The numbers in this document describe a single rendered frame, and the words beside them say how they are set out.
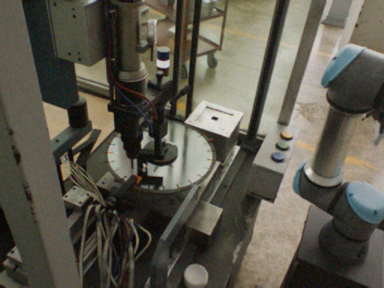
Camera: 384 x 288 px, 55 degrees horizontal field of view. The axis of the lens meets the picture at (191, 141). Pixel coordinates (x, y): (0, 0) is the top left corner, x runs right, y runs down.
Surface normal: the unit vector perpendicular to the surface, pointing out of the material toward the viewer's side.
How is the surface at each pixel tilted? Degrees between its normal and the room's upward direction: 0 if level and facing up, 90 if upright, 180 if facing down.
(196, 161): 0
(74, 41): 90
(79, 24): 90
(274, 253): 0
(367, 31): 91
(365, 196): 8
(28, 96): 90
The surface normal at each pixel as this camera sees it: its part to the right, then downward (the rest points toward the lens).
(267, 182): -0.41, 0.55
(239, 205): 0.08, -0.78
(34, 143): 0.91, 0.32
